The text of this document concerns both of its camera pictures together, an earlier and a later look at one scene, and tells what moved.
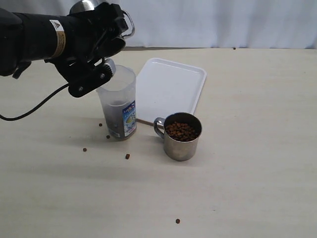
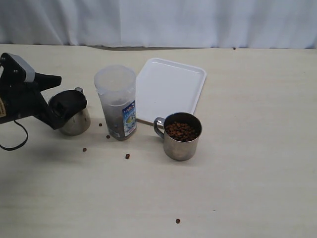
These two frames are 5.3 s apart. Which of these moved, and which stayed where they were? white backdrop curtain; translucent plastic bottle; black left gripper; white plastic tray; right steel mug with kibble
Moved: black left gripper
Stayed: right steel mug with kibble; white backdrop curtain; white plastic tray; translucent plastic bottle
